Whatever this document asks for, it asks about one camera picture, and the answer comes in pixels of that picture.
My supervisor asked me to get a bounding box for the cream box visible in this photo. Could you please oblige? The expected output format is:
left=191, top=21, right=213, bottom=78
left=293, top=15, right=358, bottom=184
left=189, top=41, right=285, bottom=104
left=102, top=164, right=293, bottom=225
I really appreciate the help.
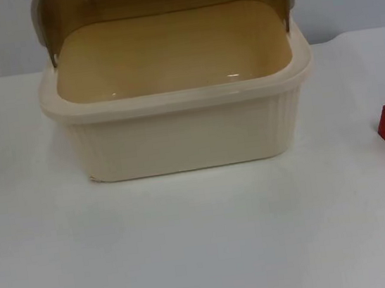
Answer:
left=30, top=0, right=327, bottom=191

